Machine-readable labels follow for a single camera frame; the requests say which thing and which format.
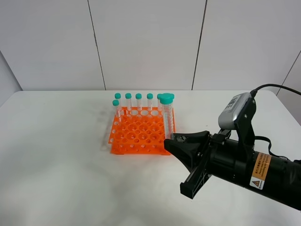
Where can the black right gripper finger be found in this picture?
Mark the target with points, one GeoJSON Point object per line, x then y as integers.
{"type": "Point", "coordinates": [188, 148]}

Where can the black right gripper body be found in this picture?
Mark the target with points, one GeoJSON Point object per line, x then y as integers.
{"type": "Point", "coordinates": [219, 156]}

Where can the teal capped test tube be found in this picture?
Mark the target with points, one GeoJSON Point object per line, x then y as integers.
{"type": "Point", "coordinates": [168, 118]}

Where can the row tube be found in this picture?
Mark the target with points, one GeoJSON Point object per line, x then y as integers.
{"type": "Point", "coordinates": [118, 97]}
{"type": "Point", "coordinates": [128, 97]}
{"type": "Point", "coordinates": [171, 100]}
{"type": "Point", "coordinates": [149, 101]}
{"type": "Point", "coordinates": [159, 103]}
{"type": "Point", "coordinates": [138, 97]}

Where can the orange test tube rack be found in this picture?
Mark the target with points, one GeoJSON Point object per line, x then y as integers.
{"type": "Point", "coordinates": [138, 132]}

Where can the front left rack tube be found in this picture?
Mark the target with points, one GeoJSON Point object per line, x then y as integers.
{"type": "Point", "coordinates": [116, 104]}

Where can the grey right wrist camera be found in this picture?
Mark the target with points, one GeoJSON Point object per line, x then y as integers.
{"type": "Point", "coordinates": [231, 111]}

